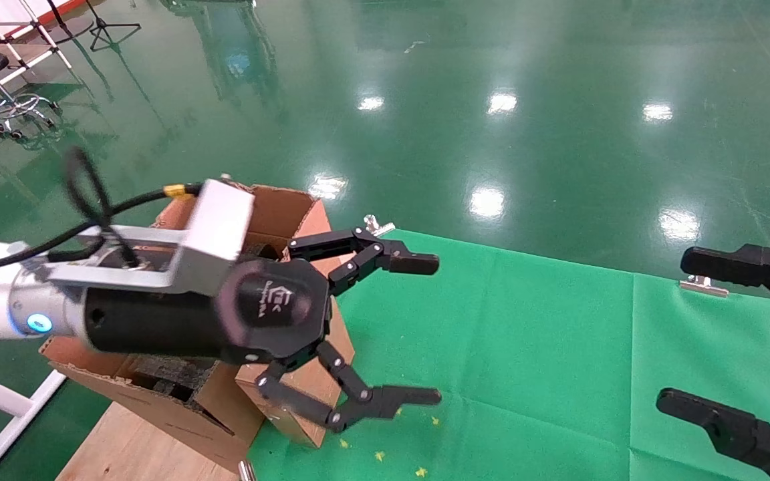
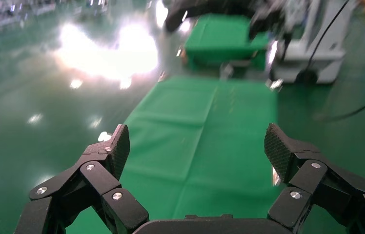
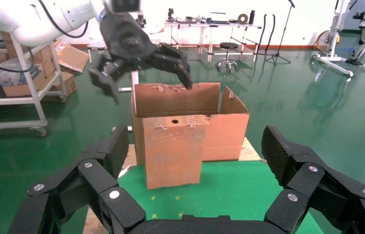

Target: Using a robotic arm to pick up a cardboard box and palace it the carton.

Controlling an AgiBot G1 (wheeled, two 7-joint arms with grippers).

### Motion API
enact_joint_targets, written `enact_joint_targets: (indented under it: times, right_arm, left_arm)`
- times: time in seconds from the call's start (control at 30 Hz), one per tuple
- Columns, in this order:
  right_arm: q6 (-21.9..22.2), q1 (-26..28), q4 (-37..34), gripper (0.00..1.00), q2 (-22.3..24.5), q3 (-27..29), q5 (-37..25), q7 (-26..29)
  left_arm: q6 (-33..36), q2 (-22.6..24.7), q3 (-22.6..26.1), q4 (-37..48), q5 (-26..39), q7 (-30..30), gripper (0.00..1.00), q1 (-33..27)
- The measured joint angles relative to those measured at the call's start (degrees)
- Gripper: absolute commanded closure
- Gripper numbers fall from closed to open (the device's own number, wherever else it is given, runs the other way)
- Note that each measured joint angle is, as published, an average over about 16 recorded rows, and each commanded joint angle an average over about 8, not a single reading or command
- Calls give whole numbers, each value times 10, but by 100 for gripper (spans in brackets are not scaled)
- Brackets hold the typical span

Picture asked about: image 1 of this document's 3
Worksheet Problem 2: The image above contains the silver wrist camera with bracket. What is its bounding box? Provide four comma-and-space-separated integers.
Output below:
44, 178, 256, 297

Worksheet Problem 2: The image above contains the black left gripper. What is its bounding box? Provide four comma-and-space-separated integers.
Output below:
83, 227, 442, 433

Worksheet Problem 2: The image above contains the large open cardboard carton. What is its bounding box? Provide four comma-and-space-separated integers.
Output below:
39, 184, 332, 472

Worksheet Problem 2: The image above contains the black round base stand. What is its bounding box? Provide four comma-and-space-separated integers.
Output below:
46, 0, 96, 43

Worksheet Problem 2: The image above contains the black cable with yellow tag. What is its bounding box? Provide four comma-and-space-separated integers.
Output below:
0, 147, 203, 275

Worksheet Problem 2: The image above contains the green cloth mat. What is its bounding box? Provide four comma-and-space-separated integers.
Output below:
246, 229, 770, 481

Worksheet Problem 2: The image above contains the black tripod stand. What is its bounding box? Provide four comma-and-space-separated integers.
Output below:
86, 0, 142, 52

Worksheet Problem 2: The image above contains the white tube rack frame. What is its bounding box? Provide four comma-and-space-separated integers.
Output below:
0, 0, 73, 138

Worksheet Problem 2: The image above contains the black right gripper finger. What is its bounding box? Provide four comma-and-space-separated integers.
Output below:
656, 387, 770, 481
680, 244, 770, 325

